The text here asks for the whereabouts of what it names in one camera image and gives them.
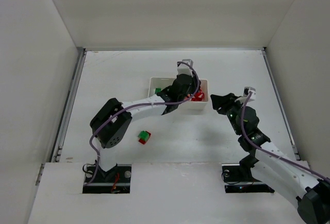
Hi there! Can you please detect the red lego with flower sticker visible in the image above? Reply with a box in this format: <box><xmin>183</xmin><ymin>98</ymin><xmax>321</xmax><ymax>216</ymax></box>
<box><xmin>191</xmin><ymin>89</ymin><xmax>205</xmax><ymax>102</ymax></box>

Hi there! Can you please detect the red lego brick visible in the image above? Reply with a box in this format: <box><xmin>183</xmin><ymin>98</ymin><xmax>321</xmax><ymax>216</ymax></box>
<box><xmin>138</xmin><ymin>131</ymin><xmax>152</xmax><ymax>145</ymax></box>

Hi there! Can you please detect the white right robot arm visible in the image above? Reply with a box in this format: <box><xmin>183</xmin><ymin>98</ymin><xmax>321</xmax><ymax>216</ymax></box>
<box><xmin>210</xmin><ymin>90</ymin><xmax>329</xmax><ymax>223</ymax></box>

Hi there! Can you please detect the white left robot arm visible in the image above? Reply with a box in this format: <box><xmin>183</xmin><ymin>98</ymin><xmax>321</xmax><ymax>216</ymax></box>
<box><xmin>86</xmin><ymin>72</ymin><xmax>201</xmax><ymax>185</ymax></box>

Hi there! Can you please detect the white three-compartment plastic container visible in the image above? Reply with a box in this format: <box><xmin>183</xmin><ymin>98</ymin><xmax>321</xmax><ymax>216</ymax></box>
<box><xmin>148</xmin><ymin>77</ymin><xmax>209</xmax><ymax>110</ymax></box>

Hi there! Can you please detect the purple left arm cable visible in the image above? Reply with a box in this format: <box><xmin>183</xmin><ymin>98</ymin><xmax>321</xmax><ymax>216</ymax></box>
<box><xmin>85</xmin><ymin>61</ymin><xmax>202</xmax><ymax>186</ymax></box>

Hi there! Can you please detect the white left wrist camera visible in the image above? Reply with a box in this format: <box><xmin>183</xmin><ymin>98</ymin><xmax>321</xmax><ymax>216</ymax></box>
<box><xmin>177</xmin><ymin>59</ymin><xmax>193</xmax><ymax>77</ymax></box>

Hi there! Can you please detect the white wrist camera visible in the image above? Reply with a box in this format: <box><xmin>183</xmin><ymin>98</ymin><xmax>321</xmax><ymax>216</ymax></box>
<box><xmin>235</xmin><ymin>87</ymin><xmax>256</xmax><ymax>104</ymax></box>
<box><xmin>177</xmin><ymin>59</ymin><xmax>193</xmax><ymax>77</ymax></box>

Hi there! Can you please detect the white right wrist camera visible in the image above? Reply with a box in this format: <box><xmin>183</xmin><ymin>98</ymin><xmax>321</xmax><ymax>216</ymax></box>
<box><xmin>235</xmin><ymin>87</ymin><xmax>256</xmax><ymax>104</ymax></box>

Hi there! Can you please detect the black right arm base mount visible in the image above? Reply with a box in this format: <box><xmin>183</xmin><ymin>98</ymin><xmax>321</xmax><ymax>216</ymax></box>
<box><xmin>221</xmin><ymin>155</ymin><xmax>275</xmax><ymax>194</ymax></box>

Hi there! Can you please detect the aluminium right table rail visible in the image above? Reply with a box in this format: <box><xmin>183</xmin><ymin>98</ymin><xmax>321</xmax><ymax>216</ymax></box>
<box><xmin>261</xmin><ymin>47</ymin><xmax>301</xmax><ymax>161</ymax></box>

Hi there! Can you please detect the aluminium table rail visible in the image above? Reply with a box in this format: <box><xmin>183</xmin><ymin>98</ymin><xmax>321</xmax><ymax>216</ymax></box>
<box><xmin>261</xmin><ymin>47</ymin><xmax>301</xmax><ymax>161</ymax></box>
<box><xmin>35</xmin><ymin>47</ymin><xmax>86</xmax><ymax>186</ymax></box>

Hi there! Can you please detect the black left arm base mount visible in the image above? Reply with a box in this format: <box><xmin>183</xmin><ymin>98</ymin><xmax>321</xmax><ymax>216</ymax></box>
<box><xmin>82</xmin><ymin>164</ymin><xmax>131</xmax><ymax>194</ymax></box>

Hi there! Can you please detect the aluminium left table rail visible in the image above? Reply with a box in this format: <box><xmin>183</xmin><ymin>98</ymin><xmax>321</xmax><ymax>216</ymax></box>
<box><xmin>35</xmin><ymin>47</ymin><xmax>86</xmax><ymax>186</ymax></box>

